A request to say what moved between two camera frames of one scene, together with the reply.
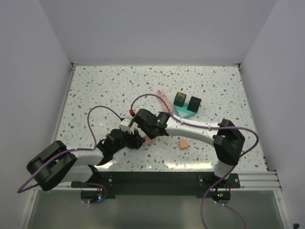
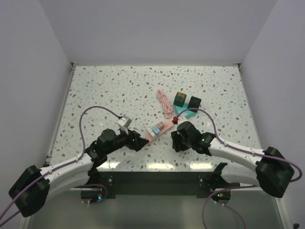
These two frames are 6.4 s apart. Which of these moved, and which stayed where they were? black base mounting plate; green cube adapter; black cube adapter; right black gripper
Moved: right black gripper
Stayed: black cube adapter; black base mounting plate; green cube adapter
